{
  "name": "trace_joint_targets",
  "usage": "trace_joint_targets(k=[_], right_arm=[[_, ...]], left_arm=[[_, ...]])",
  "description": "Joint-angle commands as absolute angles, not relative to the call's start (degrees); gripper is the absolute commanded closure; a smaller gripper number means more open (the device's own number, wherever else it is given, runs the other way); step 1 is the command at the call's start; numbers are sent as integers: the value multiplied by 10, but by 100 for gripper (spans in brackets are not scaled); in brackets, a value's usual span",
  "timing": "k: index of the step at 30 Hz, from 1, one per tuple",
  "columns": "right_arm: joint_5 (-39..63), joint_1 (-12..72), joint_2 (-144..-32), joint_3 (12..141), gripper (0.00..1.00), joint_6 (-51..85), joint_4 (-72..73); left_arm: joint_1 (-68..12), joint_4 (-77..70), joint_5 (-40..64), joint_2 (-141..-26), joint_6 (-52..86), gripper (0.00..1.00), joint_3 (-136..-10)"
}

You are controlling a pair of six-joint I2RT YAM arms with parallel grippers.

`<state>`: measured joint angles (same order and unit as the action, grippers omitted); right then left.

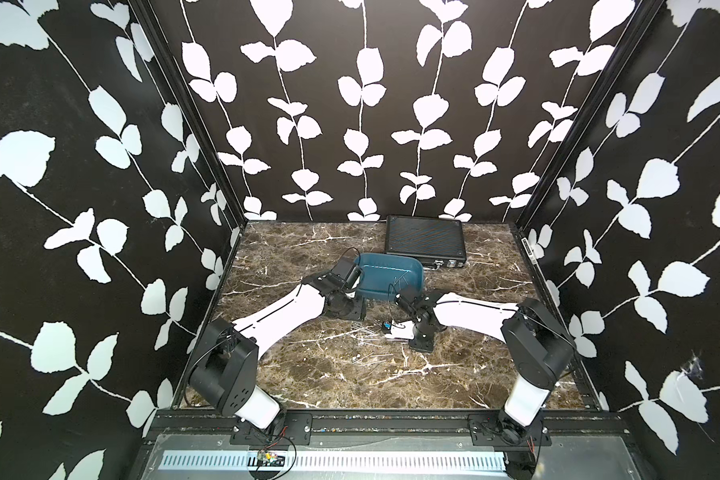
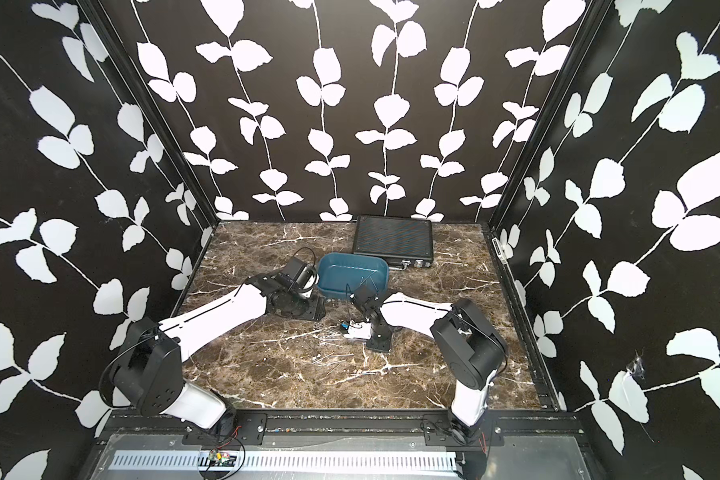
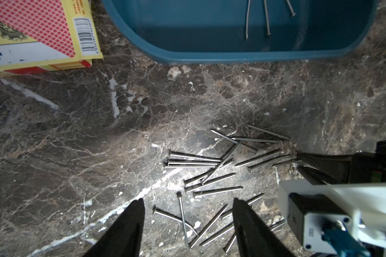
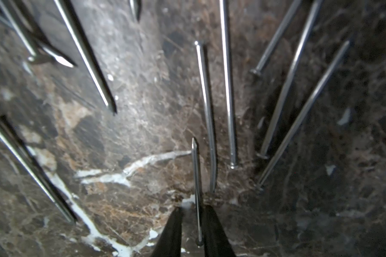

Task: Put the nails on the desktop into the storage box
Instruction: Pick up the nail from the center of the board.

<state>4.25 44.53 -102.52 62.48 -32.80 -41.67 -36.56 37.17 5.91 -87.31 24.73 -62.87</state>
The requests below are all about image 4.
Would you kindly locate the steel nail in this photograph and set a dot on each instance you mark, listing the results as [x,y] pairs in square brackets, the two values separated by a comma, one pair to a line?
[305,109]
[276,37]
[17,147]
[224,23]
[203,71]
[197,179]
[79,37]
[314,10]

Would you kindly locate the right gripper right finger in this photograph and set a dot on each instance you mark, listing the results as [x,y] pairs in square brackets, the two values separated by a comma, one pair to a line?
[216,243]

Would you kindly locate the steel nail on table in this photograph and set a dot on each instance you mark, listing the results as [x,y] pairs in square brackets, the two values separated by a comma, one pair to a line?
[79,37]
[224,23]
[276,37]
[203,71]
[305,109]
[17,147]
[314,10]

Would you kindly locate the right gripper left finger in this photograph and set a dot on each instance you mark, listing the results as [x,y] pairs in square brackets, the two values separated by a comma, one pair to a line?
[169,243]

